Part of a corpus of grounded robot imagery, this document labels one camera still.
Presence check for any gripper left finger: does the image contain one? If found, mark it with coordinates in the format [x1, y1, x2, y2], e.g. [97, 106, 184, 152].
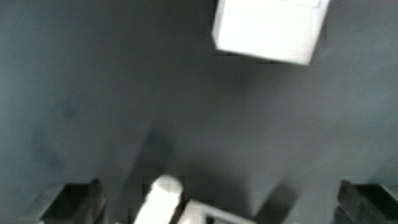
[40, 179, 108, 224]

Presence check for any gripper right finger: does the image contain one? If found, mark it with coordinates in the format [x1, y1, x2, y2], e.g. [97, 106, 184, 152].
[332, 181, 398, 224]

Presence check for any white chair back frame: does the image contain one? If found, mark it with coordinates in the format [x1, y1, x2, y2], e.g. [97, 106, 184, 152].
[129, 175, 257, 224]

